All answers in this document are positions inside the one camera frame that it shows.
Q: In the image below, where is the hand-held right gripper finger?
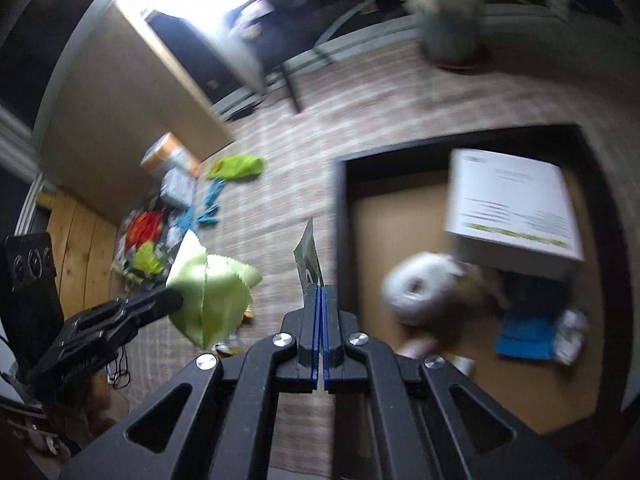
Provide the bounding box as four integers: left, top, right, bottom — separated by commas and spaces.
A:
57, 285, 321, 480
322, 285, 571, 480

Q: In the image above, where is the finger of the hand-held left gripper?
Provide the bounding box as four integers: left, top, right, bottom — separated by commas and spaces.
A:
112, 304, 184, 333
107, 287, 184, 313

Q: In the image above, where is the light green cloth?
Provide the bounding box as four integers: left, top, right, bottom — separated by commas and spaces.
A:
166, 230, 263, 350

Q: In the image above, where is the grey foil packet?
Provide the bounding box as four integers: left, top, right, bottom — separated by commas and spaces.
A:
292, 217, 325, 291

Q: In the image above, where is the white dome air freshener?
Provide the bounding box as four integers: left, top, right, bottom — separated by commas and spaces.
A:
381, 251, 468, 326

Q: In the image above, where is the teal plastic clip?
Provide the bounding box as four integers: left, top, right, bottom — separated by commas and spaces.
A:
204, 180, 227, 212
177, 207, 222, 231

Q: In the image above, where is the black shallow tray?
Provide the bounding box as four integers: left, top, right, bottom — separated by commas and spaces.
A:
331, 122, 628, 480

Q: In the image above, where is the blue packet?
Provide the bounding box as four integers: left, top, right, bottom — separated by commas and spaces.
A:
492, 280, 568, 361

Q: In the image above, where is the large white box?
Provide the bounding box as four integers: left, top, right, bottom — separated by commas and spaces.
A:
444, 147, 585, 281

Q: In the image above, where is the yellow green comb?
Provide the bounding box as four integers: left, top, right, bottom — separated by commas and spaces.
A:
131, 242, 168, 276

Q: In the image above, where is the red packet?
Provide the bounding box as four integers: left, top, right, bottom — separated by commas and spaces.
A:
125, 211, 166, 251

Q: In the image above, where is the wooden plank board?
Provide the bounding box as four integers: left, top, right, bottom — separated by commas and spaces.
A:
15, 187, 121, 321

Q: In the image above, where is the white labelled tin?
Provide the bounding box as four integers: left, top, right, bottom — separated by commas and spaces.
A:
161, 167, 197, 208

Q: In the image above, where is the orange white packet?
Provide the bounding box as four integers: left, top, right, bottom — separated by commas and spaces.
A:
140, 132, 202, 178

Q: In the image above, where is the green plastic bottle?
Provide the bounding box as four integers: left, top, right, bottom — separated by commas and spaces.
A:
206, 156, 265, 181

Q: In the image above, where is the black power strip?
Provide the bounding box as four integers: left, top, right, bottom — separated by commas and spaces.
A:
225, 100, 261, 122

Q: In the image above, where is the pink checked rug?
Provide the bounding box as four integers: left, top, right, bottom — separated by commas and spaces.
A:
110, 35, 640, 480

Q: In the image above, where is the black computer case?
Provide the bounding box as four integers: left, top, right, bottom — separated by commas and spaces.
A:
150, 10, 243, 106

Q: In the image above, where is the black chair leg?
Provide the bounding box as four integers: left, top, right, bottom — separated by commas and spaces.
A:
280, 60, 304, 113

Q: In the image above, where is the brown pot saucer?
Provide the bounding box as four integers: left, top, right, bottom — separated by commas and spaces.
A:
425, 52, 488, 73

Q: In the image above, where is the white plant pot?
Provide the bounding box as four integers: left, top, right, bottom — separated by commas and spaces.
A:
405, 0, 486, 63

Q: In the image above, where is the black charger cable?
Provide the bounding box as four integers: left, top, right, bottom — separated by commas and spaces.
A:
107, 350, 132, 391

